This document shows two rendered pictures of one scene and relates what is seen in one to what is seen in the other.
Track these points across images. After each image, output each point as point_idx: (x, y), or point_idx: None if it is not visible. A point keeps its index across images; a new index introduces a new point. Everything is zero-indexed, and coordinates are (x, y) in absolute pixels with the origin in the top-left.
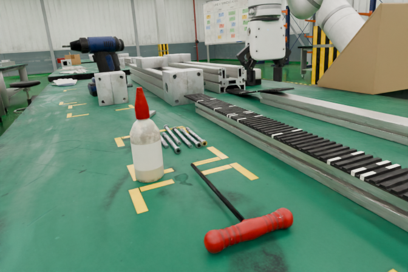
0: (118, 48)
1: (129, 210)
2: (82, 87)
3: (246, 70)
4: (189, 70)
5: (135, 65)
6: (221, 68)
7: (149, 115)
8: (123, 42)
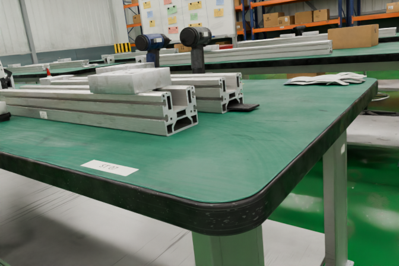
0: (138, 48)
1: None
2: (243, 87)
3: (6, 84)
4: (49, 77)
5: (176, 74)
6: (23, 85)
7: (47, 75)
8: (180, 34)
